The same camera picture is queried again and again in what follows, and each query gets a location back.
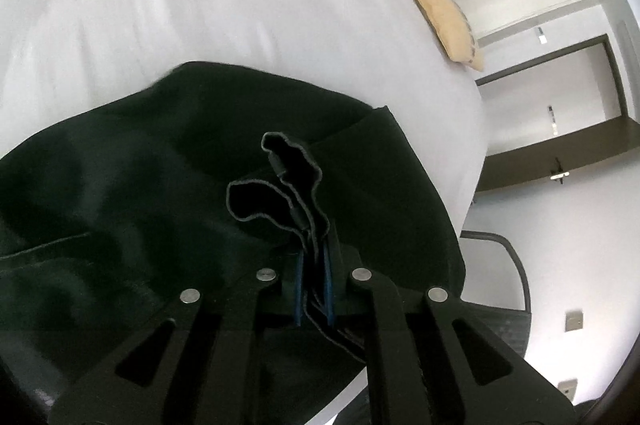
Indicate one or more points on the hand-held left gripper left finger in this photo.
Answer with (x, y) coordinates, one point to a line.
(298, 292)

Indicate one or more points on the dark brown door frame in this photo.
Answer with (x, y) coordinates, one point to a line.
(510, 170)

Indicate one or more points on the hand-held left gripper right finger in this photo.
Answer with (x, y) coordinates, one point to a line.
(330, 292)

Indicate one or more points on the yellow cushion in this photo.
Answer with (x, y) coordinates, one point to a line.
(445, 15)

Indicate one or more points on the grey wall socket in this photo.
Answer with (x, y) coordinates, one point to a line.
(567, 387)
(574, 321)

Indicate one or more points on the black mesh chair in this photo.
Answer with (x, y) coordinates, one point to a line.
(500, 325)

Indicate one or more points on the black pants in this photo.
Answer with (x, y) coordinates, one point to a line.
(150, 180)

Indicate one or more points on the bed with white sheet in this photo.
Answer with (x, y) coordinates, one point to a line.
(200, 5)

